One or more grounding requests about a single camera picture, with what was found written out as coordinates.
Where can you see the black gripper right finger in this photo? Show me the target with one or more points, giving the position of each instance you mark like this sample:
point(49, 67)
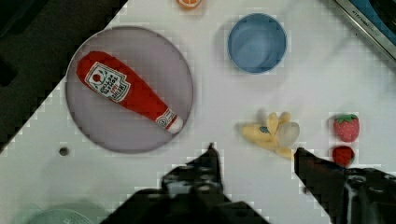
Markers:
point(348, 195)

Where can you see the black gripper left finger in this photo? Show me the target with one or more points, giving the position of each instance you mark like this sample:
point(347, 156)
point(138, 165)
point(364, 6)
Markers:
point(189, 194)

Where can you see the yellow plush peeled banana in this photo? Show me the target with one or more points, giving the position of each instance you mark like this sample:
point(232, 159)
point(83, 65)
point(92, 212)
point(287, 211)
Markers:
point(278, 133)

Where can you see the green mug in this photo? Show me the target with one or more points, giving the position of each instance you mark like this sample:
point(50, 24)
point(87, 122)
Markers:
point(73, 213)

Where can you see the dark red plush strawberry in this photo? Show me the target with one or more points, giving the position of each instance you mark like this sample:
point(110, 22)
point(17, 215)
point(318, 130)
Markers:
point(343, 155)

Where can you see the light red plush strawberry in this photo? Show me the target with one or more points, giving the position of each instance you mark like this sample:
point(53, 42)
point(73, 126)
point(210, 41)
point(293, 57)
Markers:
point(347, 127)

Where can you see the grey round plate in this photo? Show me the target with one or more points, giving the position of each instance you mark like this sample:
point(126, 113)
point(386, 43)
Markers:
point(158, 62)

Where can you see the red plush ketchup bottle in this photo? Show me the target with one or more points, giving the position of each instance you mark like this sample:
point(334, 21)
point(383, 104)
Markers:
point(120, 84)

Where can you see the blue round bowl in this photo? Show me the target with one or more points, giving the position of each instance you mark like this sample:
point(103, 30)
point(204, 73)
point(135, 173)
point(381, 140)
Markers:
point(257, 43)

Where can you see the silver black toaster oven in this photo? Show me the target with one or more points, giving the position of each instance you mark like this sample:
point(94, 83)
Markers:
point(375, 18)

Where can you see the orange slice toy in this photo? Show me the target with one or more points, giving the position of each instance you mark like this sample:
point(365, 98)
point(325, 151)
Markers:
point(189, 4)

